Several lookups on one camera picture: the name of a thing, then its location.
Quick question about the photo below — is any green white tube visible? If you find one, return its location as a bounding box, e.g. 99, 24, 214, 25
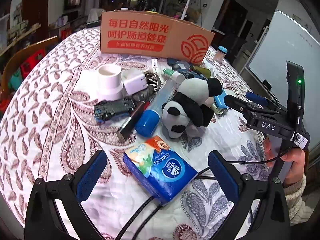
162, 68, 185, 83

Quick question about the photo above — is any olive green tube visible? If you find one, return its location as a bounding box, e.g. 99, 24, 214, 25
190, 65, 213, 79

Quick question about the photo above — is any braided black cable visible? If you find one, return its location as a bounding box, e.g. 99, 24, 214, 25
116, 196, 162, 240

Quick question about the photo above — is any whiteboard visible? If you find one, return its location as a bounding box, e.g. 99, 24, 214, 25
240, 9, 320, 120

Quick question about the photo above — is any blue tissue pack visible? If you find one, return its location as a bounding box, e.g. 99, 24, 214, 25
123, 135, 198, 205

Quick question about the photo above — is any red plastic stool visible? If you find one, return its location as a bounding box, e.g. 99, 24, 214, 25
20, 50, 47, 74

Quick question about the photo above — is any person's right forearm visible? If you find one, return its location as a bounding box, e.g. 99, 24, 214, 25
282, 174, 313, 227

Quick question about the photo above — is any wooden chair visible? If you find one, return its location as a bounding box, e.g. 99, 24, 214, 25
0, 36, 60, 100

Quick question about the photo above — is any wooden workbench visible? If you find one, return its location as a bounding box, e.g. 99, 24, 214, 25
0, 23, 42, 55

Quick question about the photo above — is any thin black cable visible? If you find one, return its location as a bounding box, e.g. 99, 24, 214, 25
194, 120, 300, 180

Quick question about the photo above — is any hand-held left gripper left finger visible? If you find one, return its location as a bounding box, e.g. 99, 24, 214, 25
25, 150, 108, 240

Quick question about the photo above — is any white plastic pipe fitting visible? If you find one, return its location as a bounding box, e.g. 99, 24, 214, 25
97, 64, 125, 102

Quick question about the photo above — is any toothpick holder blue lid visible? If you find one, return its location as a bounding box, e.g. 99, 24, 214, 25
213, 46, 227, 64

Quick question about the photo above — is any clear tube blue cap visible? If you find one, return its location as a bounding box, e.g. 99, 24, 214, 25
135, 79, 180, 137

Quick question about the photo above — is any metal sink strainer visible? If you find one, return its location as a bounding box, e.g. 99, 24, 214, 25
144, 71, 162, 93

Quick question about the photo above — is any black remote control red button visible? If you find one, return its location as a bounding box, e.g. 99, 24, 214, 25
174, 62, 208, 80

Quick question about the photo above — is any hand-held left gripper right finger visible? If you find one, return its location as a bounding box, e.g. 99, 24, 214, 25
208, 150, 290, 240

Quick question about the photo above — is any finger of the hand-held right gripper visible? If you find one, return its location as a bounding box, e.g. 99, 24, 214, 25
246, 80, 287, 112
224, 94, 253, 117

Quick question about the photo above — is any black toy car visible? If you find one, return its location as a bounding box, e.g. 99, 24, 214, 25
94, 97, 137, 123

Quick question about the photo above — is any paisley quilted tablecloth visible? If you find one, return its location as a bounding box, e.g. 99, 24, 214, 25
0, 26, 288, 240

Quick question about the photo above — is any panda plush toy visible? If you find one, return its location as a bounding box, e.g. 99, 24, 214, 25
161, 77, 223, 139

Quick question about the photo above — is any white charger adapter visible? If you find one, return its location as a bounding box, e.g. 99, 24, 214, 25
122, 69, 148, 96

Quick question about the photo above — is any printed cardboard box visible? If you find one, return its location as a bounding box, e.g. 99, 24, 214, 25
100, 10, 216, 66

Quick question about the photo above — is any black makeup brush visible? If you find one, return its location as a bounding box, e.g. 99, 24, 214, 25
117, 100, 150, 140

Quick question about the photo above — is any person's right hand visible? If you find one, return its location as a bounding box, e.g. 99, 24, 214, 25
264, 136, 307, 180

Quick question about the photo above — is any light blue plastic case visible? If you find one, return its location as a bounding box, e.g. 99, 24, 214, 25
214, 90, 230, 110

